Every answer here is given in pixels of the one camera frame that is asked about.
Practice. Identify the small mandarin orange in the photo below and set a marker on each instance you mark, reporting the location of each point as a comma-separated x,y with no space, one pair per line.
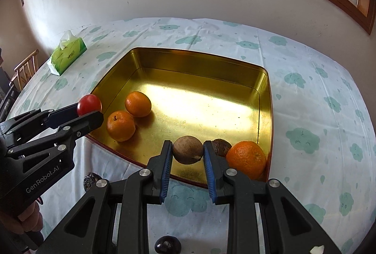
138,104
121,126

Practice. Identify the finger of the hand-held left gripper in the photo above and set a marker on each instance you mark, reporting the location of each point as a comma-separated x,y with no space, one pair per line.
35,121
88,123

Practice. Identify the large mandarin orange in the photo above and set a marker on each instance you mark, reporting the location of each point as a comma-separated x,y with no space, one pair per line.
246,160

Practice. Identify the dark plum with stem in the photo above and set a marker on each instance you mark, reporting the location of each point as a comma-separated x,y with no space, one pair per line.
168,245

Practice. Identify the green tissue pack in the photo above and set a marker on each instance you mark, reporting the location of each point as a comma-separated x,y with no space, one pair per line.
67,55

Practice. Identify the brown kiwi fruit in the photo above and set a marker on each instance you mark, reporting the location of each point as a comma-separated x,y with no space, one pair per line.
188,149

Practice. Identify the dark wrinkled passion fruit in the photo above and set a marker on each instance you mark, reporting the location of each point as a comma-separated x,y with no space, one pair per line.
89,182
221,146

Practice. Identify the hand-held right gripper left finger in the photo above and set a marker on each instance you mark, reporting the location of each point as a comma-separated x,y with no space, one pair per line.
166,171

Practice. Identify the red tin box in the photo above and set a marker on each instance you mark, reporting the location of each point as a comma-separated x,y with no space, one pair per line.
191,101

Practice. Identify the light wooden chair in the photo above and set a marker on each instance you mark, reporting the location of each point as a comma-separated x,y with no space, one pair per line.
26,64

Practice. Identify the dark furniture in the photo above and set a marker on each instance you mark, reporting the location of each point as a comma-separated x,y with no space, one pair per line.
3,77

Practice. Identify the person's left hand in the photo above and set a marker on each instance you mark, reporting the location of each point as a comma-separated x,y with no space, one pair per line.
30,218

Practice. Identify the plain red tomato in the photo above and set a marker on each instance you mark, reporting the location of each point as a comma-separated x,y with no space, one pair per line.
88,104

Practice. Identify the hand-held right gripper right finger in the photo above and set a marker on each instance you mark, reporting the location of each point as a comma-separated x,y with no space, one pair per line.
210,174

